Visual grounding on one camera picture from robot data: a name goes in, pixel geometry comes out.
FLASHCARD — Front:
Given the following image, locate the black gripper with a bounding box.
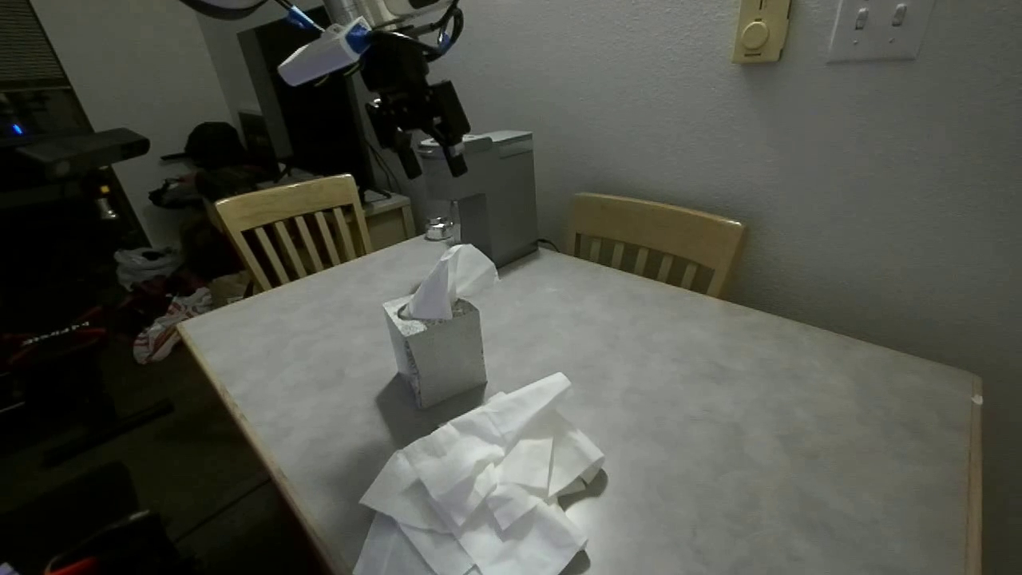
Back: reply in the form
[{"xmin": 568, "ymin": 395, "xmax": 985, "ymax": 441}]
[{"xmin": 366, "ymin": 36, "xmax": 474, "ymax": 181}]

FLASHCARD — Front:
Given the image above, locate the single white facial tissue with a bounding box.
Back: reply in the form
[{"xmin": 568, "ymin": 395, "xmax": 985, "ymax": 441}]
[{"xmin": 399, "ymin": 240, "xmax": 503, "ymax": 326}]

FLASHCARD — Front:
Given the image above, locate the grey cube tissue box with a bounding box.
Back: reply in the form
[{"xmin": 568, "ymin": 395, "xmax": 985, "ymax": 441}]
[{"xmin": 382, "ymin": 289, "xmax": 492, "ymax": 412}]

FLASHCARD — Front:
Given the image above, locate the light yellow wooden chair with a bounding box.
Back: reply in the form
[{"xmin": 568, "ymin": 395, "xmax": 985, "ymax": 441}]
[
  {"xmin": 561, "ymin": 187, "xmax": 747, "ymax": 300},
  {"xmin": 208, "ymin": 168, "xmax": 378, "ymax": 296}
]

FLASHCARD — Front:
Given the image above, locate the black backpack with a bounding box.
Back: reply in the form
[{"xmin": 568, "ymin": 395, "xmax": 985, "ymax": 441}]
[{"xmin": 183, "ymin": 119, "xmax": 257, "ymax": 176}]

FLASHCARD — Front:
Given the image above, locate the white red cloth pile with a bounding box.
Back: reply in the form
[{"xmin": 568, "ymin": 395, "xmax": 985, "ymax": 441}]
[{"xmin": 129, "ymin": 285, "xmax": 218, "ymax": 368}]

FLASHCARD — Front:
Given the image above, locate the crumpled white tissue pile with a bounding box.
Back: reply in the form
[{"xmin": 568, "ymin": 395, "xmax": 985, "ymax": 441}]
[{"xmin": 349, "ymin": 368, "xmax": 609, "ymax": 575}]

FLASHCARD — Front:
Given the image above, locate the black stand with flat head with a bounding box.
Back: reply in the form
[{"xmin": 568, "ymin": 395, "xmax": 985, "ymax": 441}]
[{"xmin": 9, "ymin": 123, "xmax": 154, "ymax": 181}]

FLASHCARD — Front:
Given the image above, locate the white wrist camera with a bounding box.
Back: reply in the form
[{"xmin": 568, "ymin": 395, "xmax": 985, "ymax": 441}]
[{"xmin": 274, "ymin": 14, "xmax": 378, "ymax": 88}]

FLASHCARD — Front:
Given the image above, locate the white light switch plate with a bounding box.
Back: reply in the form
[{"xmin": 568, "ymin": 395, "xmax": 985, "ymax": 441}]
[{"xmin": 826, "ymin": 0, "xmax": 938, "ymax": 62}]

